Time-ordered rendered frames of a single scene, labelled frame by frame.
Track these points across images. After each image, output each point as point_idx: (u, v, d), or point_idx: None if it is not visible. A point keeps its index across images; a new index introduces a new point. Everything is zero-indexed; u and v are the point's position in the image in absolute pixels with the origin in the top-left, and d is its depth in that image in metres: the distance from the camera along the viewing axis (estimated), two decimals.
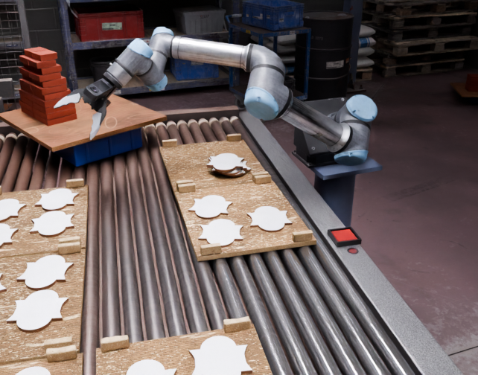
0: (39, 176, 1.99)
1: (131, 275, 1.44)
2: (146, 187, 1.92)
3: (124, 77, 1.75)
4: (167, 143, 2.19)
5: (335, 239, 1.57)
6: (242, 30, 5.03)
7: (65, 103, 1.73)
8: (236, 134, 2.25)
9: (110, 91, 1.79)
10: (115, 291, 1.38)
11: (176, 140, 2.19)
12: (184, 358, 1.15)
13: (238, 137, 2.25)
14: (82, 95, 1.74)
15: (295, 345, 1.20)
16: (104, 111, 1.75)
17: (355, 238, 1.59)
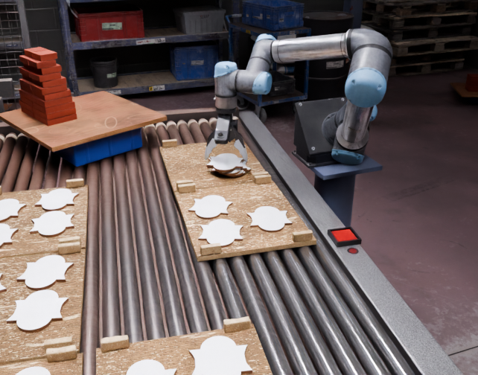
0: (39, 176, 1.99)
1: (131, 275, 1.44)
2: (146, 187, 1.92)
3: (231, 102, 1.86)
4: (167, 143, 2.19)
5: (335, 239, 1.57)
6: (242, 30, 5.03)
7: (210, 152, 1.95)
8: None
9: (231, 115, 1.93)
10: (115, 291, 1.38)
11: (176, 140, 2.19)
12: (184, 358, 1.15)
13: None
14: None
15: (295, 345, 1.20)
16: (239, 136, 1.91)
17: (355, 238, 1.59)
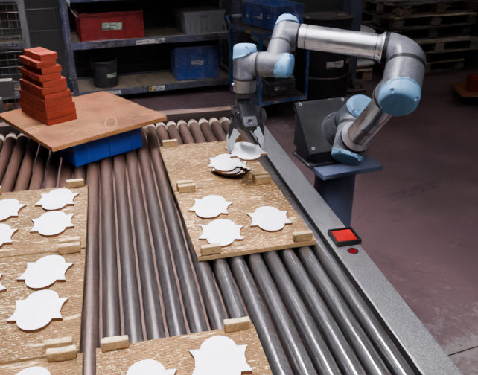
0: (39, 176, 1.99)
1: (131, 275, 1.44)
2: (146, 187, 1.92)
3: (254, 85, 1.75)
4: (167, 143, 2.19)
5: (335, 239, 1.57)
6: (242, 30, 5.03)
7: (233, 143, 1.82)
8: None
9: None
10: (115, 291, 1.38)
11: (176, 140, 2.19)
12: (184, 358, 1.15)
13: (238, 137, 2.25)
14: (237, 127, 1.80)
15: (295, 345, 1.20)
16: (260, 123, 1.81)
17: (355, 238, 1.59)
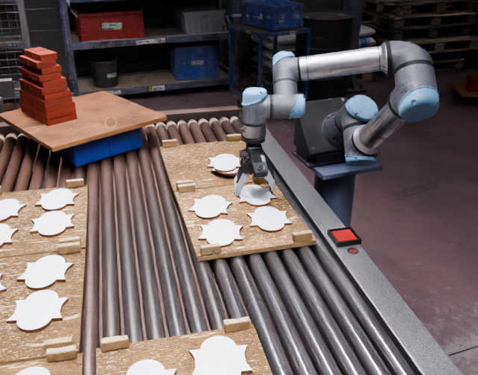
0: (39, 176, 1.99)
1: (131, 275, 1.44)
2: (146, 187, 1.92)
3: (263, 130, 1.71)
4: (167, 143, 2.19)
5: (335, 239, 1.57)
6: (242, 30, 5.03)
7: (241, 188, 1.78)
8: (236, 134, 2.25)
9: None
10: (115, 291, 1.38)
11: (176, 140, 2.19)
12: (184, 358, 1.15)
13: (238, 137, 2.25)
14: (246, 172, 1.76)
15: (295, 345, 1.20)
16: (270, 167, 1.77)
17: (355, 238, 1.59)
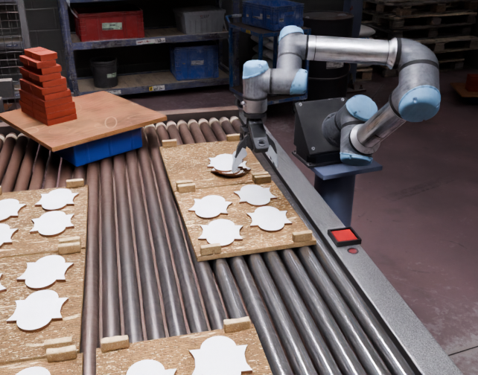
0: (39, 176, 1.99)
1: (131, 275, 1.44)
2: (146, 187, 1.92)
3: (265, 105, 1.67)
4: (167, 143, 2.19)
5: (335, 239, 1.57)
6: (242, 30, 5.03)
7: (239, 164, 1.74)
8: (236, 134, 2.25)
9: None
10: (115, 291, 1.38)
11: (176, 140, 2.19)
12: (184, 358, 1.15)
13: (238, 137, 2.25)
14: (246, 146, 1.72)
15: (295, 345, 1.20)
16: (271, 141, 1.73)
17: (355, 238, 1.59)
